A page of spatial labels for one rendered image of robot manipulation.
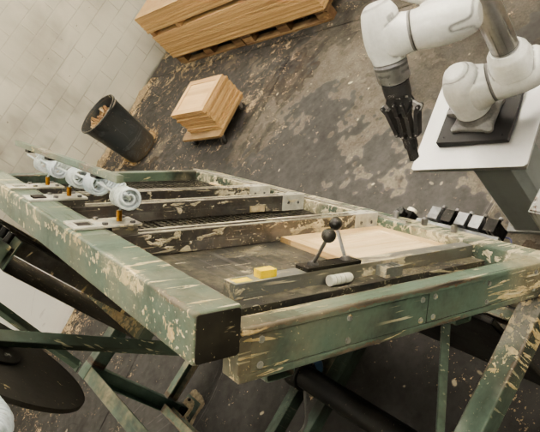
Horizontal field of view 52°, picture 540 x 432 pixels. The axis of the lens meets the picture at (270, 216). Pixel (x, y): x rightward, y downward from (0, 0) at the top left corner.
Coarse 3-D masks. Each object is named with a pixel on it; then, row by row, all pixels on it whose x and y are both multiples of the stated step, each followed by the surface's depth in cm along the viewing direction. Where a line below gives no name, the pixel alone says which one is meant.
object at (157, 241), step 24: (120, 216) 158; (312, 216) 204; (336, 216) 206; (360, 216) 213; (144, 240) 161; (168, 240) 166; (192, 240) 171; (216, 240) 176; (240, 240) 182; (264, 240) 188
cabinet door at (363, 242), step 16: (288, 240) 188; (304, 240) 188; (320, 240) 190; (336, 240) 192; (352, 240) 193; (368, 240) 195; (384, 240) 196; (400, 240) 198; (416, 240) 198; (432, 240) 200; (336, 256) 170; (352, 256) 170
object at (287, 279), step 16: (368, 256) 163; (384, 256) 164; (400, 256) 166; (416, 256) 169; (432, 256) 174; (448, 256) 180; (464, 256) 185; (288, 272) 143; (304, 272) 144; (320, 272) 146; (336, 272) 150; (352, 272) 154; (368, 272) 158; (224, 288) 134; (240, 288) 131; (256, 288) 134; (272, 288) 137; (288, 288) 141
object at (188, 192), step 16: (48, 160) 211; (48, 176) 213; (64, 192) 220; (80, 192) 223; (144, 192) 235; (160, 192) 240; (176, 192) 244; (192, 192) 249; (208, 192) 254; (224, 192) 259; (240, 192) 264; (256, 192) 270
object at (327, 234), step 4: (328, 228) 141; (324, 232) 140; (328, 232) 140; (332, 232) 140; (324, 236) 140; (328, 236) 140; (332, 236) 140; (324, 240) 141; (328, 240) 140; (332, 240) 140; (324, 244) 143; (320, 248) 144; (320, 252) 144; (316, 256) 145; (316, 260) 146; (308, 264) 147; (312, 264) 146; (316, 264) 147
